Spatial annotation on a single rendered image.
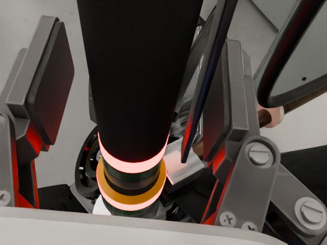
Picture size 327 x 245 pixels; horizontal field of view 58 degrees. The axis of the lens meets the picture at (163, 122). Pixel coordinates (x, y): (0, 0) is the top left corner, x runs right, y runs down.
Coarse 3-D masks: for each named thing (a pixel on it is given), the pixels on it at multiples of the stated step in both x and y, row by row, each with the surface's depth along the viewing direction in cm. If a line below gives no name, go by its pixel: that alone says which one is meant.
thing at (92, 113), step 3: (90, 84) 69; (90, 87) 70; (90, 90) 70; (90, 102) 71; (90, 105) 72; (93, 105) 69; (90, 108) 72; (93, 108) 69; (90, 111) 73; (93, 111) 70; (90, 114) 74; (93, 114) 71; (90, 117) 74; (93, 117) 71; (93, 120) 72; (96, 123) 70
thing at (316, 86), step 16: (304, 0) 13; (320, 0) 13; (304, 16) 14; (288, 32) 15; (304, 32) 14; (288, 48) 15; (272, 64) 17; (272, 80) 18; (320, 80) 26; (256, 96) 21; (272, 96) 23; (288, 96) 24; (272, 112) 25
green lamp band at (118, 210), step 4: (100, 192) 20; (104, 200) 19; (156, 200) 19; (108, 204) 19; (152, 204) 19; (112, 208) 19; (116, 208) 19; (144, 208) 19; (148, 208) 19; (120, 212) 19; (124, 212) 19; (128, 212) 19; (132, 212) 19; (136, 212) 19; (140, 212) 19
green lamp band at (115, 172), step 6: (102, 156) 15; (108, 168) 15; (114, 168) 14; (156, 168) 15; (114, 174) 15; (120, 174) 15; (126, 174) 14; (132, 174) 14; (138, 174) 15; (144, 174) 15; (150, 174) 15; (126, 180) 15; (132, 180) 15; (138, 180) 15
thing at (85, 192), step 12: (96, 132) 43; (84, 144) 44; (96, 144) 42; (84, 156) 43; (84, 168) 42; (96, 168) 40; (84, 180) 40; (96, 180) 39; (84, 192) 38; (96, 192) 36; (168, 216) 41; (180, 216) 41
